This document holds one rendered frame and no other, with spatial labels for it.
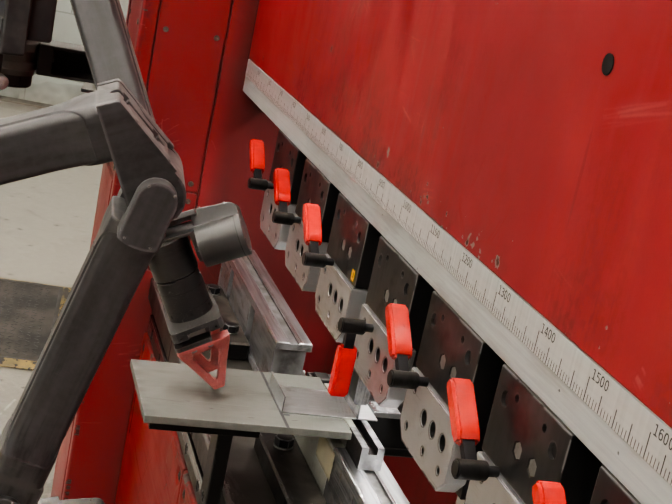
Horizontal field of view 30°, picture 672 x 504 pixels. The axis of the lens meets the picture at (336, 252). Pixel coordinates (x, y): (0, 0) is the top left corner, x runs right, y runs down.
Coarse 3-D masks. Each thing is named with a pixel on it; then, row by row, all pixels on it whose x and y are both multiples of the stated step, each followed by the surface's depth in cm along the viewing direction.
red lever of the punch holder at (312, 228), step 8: (304, 208) 168; (312, 208) 168; (304, 216) 168; (312, 216) 167; (320, 216) 168; (304, 224) 167; (312, 224) 167; (320, 224) 167; (304, 232) 167; (312, 232) 166; (320, 232) 166; (304, 240) 166; (312, 240) 166; (320, 240) 166; (312, 248) 165; (304, 256) 164; (312, 256) 164; (320, 256) 164; (304, 264) 164; (312, 264) 164; (320, 264) 164; (328, 264) 165
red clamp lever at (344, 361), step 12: (348, 324) 145; (360, 324) 145; (372, 324) 146; (348, 336) 146; (348, 348) 146; (336, 360) 146; (348, 360) 146; (336, 372) 147; (348, 372) 147; (336, 384) 147; (348, 384) 147
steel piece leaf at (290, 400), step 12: (276, 384) 163; (276, 396) 162; (288, 396) 164; (300, 396) 165; (312, 396) 166; (324, 396) 167; (336, 396) 168; (288, 408) 160; (300, 408) 161; (312, 408) 162; (324, 408) 163; (336, 408) 164; (348, 408) 165
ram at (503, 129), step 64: (320, 0) 190; (384, 0) 159; (448, 0) 137; (512, 0) 121; (576, 0) 108; (640, 0) 97; (256, 64) 228; (320, 64) 185; (384, 64) 156; (448, 64) 135; (512, 64) 119; (576, 64) 106; (640, 64) 96; (384, 128) 153; (448, 128) 133; (512, 128) 117; (576, 128) 105; (640, 128) 95; (448, 192) 130; (512, 192) 115; (576, 192) 103; (640, 192) 94; (512, 256) 114; (576, 256) 102; (640, 256) 92; (576, 320) 101; (640, 320) 91; (640, 384) 90
